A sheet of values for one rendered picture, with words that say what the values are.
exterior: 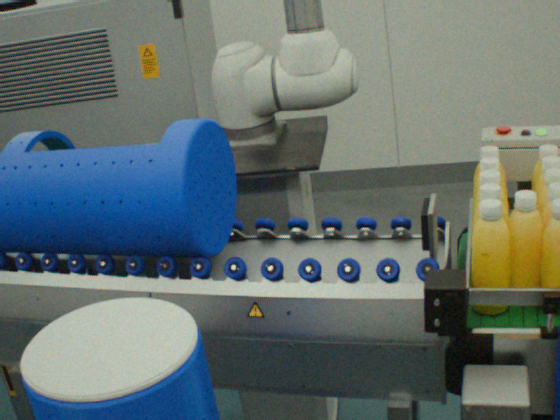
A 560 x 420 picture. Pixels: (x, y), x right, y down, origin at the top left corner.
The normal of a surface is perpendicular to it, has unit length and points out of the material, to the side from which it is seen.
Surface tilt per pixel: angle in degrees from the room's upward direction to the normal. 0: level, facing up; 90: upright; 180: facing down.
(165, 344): 0
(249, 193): 90
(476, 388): 0
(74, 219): 93
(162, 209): 83
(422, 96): 90
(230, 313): 71
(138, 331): 0
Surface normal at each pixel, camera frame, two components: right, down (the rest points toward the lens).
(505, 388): -0.13, -0.92
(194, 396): 0.89, 0.06
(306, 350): -0.22, 0.67
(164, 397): 0.65, 0.20
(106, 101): -0.13, 0.38
